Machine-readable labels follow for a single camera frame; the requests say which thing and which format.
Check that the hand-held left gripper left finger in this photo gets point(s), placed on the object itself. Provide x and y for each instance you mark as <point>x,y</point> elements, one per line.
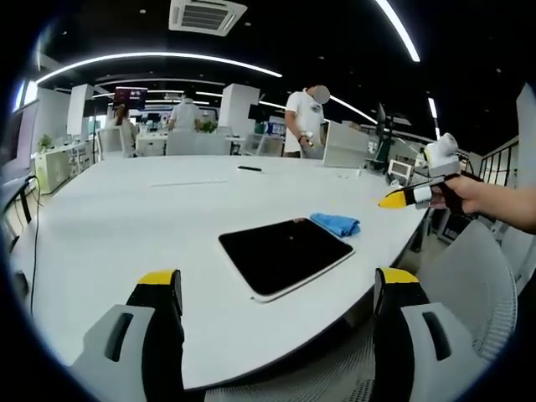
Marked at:
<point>155,318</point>

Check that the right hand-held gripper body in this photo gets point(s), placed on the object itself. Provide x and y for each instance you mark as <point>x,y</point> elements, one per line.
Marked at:
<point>443,157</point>

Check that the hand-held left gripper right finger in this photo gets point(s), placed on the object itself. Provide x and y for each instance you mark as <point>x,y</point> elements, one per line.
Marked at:
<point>398,318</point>

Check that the blue cleaning cloth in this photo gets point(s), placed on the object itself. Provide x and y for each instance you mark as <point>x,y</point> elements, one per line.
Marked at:
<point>335,223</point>

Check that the person's right hand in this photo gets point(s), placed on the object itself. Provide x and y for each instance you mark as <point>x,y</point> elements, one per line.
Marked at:
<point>469,194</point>

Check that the silver laptop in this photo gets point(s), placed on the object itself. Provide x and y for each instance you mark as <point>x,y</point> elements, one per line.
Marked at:
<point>345,144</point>

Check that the grey mesh office chair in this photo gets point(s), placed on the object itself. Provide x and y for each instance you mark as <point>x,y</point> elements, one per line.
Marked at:
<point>469,272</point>

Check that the straight ceiling light strip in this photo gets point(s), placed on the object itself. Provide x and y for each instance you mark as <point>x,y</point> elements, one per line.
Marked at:
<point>400,31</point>

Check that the grey chair back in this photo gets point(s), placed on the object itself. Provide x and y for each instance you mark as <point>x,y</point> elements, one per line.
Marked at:
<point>197,144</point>

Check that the white office chair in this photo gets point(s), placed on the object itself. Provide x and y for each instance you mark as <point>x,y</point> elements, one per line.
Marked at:
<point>112,143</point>

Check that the black laptop stand desk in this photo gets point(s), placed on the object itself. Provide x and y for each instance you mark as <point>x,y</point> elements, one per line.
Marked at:
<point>14,201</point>

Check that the green potted plant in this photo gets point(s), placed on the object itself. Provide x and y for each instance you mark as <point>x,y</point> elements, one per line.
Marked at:
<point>208,126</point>
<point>44,143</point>

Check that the red display screen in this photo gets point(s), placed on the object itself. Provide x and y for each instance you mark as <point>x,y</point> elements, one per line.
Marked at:
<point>130,97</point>

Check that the curved ceiling light strip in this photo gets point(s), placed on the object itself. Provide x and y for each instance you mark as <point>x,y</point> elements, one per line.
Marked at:
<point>159,56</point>

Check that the ceiling air conditioner vent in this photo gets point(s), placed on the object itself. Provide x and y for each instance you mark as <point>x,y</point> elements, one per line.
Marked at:
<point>205,14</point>

